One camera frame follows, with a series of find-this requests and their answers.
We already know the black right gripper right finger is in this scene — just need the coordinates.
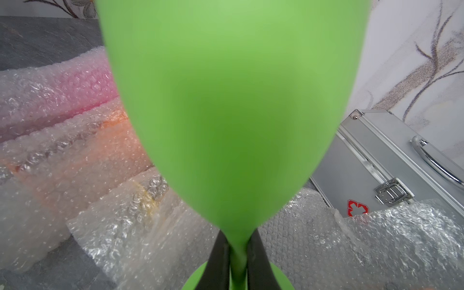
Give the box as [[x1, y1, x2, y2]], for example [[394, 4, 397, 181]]
[[246, 229, 281, 290]]

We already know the clear bubble wrap sheet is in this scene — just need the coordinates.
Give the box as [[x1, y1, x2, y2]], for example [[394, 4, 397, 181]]
[[259, 188, 464, 290]]

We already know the silver aluminium first aid case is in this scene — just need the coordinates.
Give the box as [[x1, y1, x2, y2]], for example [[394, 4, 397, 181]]
[[311, 110, 464, 217]]

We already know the pink glass in bubble wrap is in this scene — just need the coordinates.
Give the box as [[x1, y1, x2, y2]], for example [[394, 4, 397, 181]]
[[1, 47, 118, 141]]

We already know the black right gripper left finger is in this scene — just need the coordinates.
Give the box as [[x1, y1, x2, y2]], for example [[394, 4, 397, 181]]
[[195, 231, 230, 290]]

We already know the green plastic wine glass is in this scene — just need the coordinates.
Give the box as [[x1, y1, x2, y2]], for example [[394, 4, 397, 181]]
[[95, 1, 370, 290]]

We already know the orange glass in bubble wrap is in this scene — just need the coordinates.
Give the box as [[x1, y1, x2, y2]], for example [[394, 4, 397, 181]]
[[1, 99, 152, 272]]

